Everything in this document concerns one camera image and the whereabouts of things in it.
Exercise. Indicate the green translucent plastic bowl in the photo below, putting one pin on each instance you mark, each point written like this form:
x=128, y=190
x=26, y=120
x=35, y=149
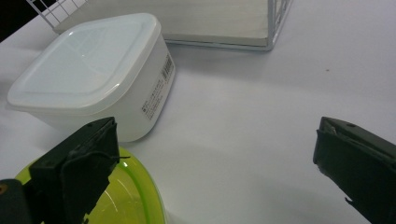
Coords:
x=134, y=193

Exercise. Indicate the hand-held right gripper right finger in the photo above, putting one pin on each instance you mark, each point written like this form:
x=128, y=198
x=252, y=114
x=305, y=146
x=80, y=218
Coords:
x=358, y=168

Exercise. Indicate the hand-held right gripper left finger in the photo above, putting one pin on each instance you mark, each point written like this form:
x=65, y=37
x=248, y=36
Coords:
x=74, y=174

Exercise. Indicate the white lidded plastic container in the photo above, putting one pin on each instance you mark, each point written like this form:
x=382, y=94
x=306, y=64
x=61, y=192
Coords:
x=93, y=62

